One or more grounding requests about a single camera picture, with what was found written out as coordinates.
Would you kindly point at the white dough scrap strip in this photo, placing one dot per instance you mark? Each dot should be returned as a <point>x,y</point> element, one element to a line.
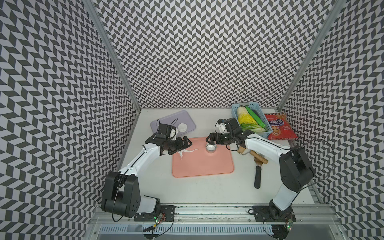
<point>185,151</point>

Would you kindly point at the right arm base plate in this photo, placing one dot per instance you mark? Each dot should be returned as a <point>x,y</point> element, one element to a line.
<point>272,214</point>

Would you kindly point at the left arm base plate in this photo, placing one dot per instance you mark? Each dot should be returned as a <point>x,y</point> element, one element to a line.
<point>168,212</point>

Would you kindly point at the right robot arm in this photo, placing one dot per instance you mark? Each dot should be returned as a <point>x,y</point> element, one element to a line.
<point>296,170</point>

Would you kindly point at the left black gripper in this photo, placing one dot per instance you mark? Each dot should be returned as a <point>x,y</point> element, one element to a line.
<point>180,145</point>

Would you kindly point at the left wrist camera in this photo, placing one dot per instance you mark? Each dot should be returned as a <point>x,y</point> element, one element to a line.
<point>174,132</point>

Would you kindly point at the black handled scraper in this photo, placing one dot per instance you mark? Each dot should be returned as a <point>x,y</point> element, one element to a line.
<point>257,181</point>

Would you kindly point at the green lettuce leaf toy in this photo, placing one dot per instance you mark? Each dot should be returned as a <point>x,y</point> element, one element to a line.
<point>252,127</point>

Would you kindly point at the pink tray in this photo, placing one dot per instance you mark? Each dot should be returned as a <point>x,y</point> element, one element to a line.
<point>201,163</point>

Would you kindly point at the red snack bag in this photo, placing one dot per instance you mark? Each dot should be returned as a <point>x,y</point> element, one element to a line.
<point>281,129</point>

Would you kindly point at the green cucumber toy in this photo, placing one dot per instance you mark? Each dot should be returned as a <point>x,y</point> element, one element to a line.
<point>256,117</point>

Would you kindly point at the light blue plastic basket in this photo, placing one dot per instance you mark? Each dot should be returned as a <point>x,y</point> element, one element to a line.
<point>257,109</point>

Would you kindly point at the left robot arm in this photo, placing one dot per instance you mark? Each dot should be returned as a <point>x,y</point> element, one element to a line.
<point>122,195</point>

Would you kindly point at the wooden dough roller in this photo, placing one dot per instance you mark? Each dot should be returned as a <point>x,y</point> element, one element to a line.
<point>257,158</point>

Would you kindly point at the lavender tray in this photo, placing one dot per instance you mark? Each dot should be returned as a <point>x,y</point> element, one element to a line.
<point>182,117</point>

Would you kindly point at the round white dough disc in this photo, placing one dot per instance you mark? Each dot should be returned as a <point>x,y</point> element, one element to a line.
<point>182,127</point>

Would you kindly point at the yellow napa cabbage toy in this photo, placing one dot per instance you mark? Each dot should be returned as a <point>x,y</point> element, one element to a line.
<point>244,116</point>

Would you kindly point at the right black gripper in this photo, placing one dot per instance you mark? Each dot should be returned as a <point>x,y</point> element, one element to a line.
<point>218,135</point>

